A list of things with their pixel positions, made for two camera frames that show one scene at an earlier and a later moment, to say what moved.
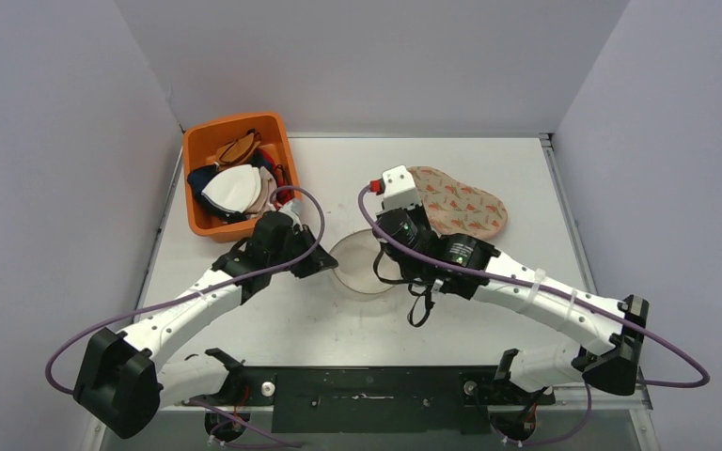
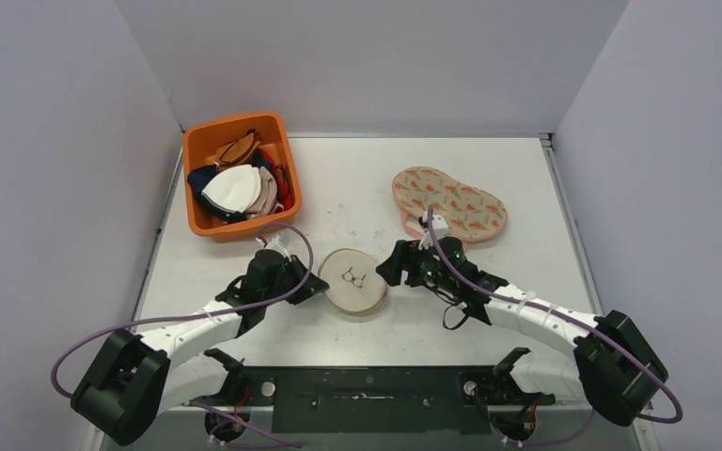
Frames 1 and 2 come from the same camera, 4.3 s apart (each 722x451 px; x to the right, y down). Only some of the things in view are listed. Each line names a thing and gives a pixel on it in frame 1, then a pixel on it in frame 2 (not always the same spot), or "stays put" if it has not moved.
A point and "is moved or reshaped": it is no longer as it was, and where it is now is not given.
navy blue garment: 199,175 stays put
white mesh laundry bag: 354,256 is moved or reshaped
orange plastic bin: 200,146 stays put
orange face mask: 233,152 stays put
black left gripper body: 300,243 → 292,277
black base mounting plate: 401,399 stays put
